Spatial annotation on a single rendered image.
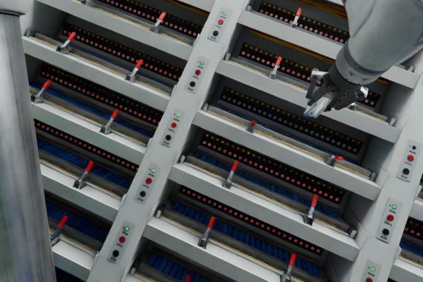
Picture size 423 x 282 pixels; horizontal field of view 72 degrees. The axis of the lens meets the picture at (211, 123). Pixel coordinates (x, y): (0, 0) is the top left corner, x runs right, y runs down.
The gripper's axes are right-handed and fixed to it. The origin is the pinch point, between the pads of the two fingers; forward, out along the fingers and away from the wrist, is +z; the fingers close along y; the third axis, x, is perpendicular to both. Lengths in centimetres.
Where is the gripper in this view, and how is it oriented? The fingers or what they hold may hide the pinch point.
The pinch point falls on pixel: (316, 106)
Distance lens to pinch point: 82.1
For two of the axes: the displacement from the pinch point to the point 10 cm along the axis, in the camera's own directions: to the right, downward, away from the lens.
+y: 9.2, 3.9, -1.0
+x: 4.0, -8.6, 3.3
